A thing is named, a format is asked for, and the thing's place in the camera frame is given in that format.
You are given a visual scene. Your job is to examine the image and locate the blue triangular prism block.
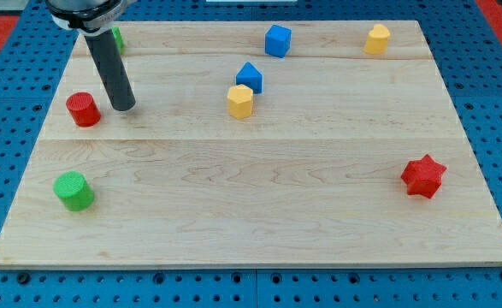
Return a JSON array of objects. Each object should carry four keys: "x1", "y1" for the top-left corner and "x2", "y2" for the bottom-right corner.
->
[{"x1": 235, "y1": 62, "x2": 263, "y2": 94}]

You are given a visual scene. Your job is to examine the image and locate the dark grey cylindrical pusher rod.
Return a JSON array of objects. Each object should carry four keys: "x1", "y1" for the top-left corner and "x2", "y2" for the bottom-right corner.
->
[{"x1": 85, "y1": 30, "x2": 136, "y2": 111}]

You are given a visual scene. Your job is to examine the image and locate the light wooden board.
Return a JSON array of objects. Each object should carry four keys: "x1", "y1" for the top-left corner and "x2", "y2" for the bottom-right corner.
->
[{"x1": 0, "y1": 21, "x2": 502, "y2": 270}]

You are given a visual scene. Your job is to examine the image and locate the green block behind rod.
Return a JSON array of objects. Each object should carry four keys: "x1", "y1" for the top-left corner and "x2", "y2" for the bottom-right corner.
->
[{"x1": 112, "y1": 27, "x2": 124, "y2": 55}]

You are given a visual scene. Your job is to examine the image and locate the yellow hexagon block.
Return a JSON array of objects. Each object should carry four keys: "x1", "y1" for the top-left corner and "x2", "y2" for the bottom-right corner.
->
[{"x1": 227, "y1": 84, "x2": 254, "y2": 119}]

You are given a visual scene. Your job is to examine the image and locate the red cylinder block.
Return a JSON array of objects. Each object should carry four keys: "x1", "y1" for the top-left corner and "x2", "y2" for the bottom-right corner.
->
[{"x1": 66, "y1": 92, "x2": 101, "y2": 127}]

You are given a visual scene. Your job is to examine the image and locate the blue cube block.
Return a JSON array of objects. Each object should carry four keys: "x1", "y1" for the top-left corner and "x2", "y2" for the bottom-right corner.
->
[{"x1": 264, "y1": 25, "x2": 292, "y2": 58}]

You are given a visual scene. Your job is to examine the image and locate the green cylinder block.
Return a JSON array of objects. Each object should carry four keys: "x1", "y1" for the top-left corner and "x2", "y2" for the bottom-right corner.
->
[{"x1": 53, "y1": 171, "x2": 95, "y2": 211}]

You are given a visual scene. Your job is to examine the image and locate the red star block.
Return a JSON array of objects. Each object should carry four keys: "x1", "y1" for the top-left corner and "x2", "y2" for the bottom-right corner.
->
[{"x1": 400, "y1": 154, "x2": 447, "y2": 198}]

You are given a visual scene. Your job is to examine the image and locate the yellow heart block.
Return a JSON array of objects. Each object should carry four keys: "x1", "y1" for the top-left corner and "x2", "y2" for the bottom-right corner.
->
[{"x1": 363, "y1": 23, "x2": 391, "y2": 55}]

